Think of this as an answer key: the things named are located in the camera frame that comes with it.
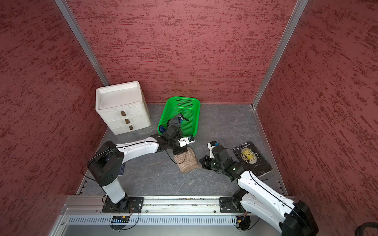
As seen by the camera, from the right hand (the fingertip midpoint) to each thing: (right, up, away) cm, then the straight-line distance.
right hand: (199, 164), depth 79 cm
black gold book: (+33, 0, +11) cm, 35 cm away
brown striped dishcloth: (-6, -1, +6) cm, 9 cm away
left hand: (-9, +8, +11) cm, 16 cm away
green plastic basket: (-6, +34, +38) cm, 52 cm away
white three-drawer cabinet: (-46, +32, +7) cm, 57 cm away
